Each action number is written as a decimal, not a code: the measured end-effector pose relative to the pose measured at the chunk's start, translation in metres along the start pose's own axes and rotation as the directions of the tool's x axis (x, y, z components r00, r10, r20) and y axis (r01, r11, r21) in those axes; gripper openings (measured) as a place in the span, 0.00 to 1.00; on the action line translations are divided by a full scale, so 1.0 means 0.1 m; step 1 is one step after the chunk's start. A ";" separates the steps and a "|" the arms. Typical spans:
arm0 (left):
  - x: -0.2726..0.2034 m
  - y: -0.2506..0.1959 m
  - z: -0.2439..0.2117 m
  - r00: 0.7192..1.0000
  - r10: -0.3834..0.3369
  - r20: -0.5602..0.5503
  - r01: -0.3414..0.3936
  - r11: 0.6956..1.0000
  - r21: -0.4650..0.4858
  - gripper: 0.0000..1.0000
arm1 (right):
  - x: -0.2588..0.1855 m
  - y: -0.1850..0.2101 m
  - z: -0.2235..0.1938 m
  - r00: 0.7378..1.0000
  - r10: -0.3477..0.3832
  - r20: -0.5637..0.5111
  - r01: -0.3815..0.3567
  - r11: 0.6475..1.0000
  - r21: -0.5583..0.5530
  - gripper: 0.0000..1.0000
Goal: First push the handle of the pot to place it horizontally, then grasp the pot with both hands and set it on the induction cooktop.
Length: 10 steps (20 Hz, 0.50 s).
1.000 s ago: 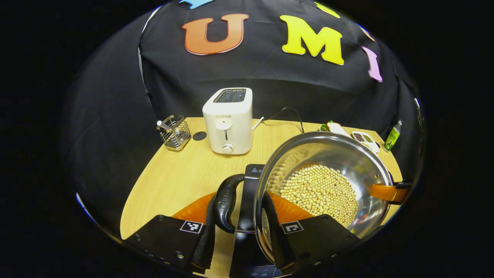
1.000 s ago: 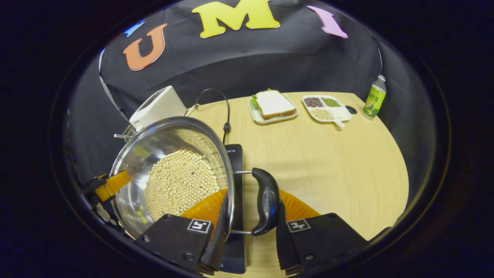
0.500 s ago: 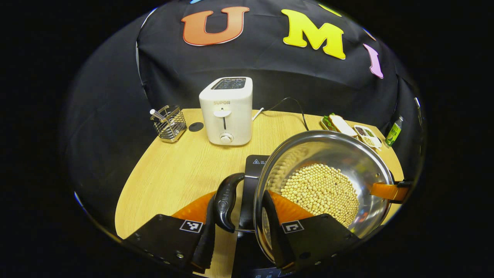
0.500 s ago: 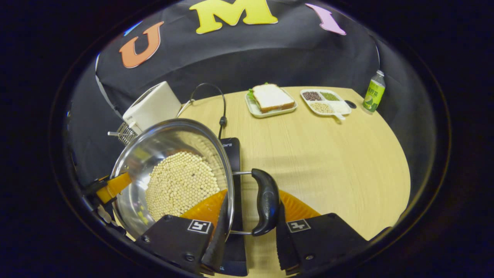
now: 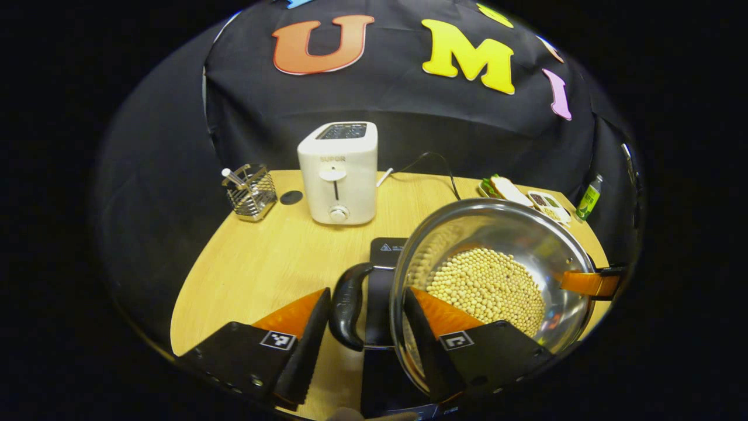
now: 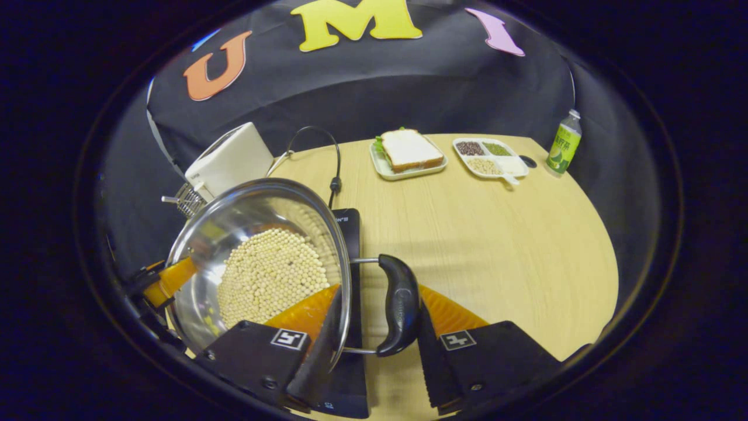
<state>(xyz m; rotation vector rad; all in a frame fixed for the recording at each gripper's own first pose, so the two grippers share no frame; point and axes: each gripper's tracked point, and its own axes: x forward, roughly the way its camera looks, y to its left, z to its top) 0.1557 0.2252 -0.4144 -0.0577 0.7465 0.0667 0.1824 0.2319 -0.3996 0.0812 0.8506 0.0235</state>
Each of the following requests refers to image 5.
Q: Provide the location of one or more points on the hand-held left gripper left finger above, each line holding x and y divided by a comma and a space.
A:
307, 356

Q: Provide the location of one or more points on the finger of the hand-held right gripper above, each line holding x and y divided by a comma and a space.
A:
590, 285
613, 271

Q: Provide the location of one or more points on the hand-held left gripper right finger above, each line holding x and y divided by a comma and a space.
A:
429, 362

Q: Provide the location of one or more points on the black induction cooktop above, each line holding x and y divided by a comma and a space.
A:
385, 374

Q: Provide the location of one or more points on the stainless steel pot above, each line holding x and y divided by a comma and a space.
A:
526, 234

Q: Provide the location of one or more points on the green drink bottle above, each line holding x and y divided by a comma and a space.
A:
588, 202

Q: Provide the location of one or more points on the divided plate of beans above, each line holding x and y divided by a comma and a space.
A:
552, 206

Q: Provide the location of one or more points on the pile of soybeans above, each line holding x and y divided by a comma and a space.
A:
485, 286

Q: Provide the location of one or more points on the sandwich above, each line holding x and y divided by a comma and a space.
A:
509, 190

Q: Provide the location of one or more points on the cream sandwich plate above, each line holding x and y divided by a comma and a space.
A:
484, 187

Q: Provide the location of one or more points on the black table grommet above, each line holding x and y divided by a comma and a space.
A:
291, 197

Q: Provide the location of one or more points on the white toaster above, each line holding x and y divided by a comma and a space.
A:
339, 175

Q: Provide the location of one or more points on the black backdrop cloth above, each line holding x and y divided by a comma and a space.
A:
380, 123

